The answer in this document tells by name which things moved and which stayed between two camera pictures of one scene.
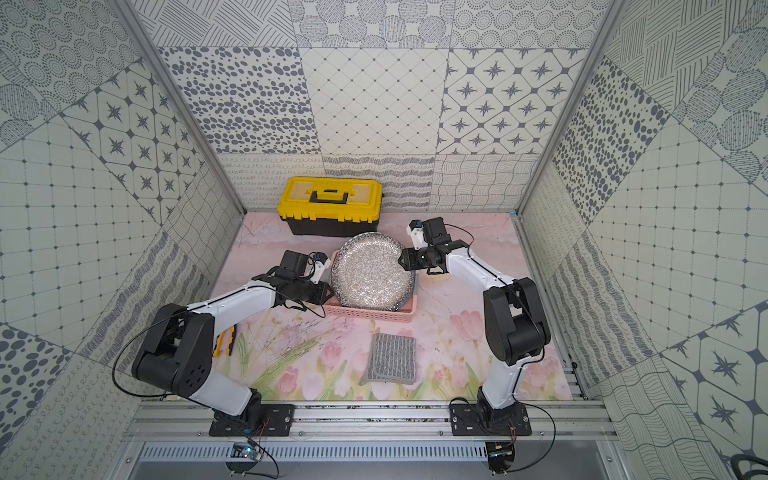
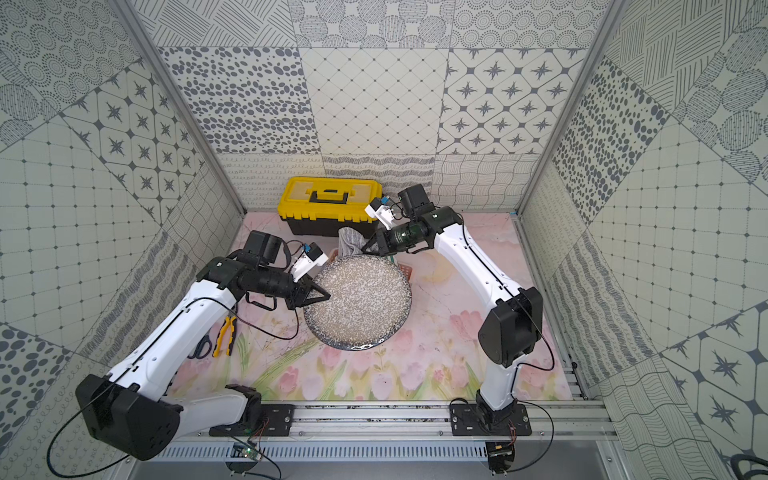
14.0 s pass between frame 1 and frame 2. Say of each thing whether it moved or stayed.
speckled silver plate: moved
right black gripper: moved
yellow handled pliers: stayed
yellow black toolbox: stayed
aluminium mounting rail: stayed
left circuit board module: stayed
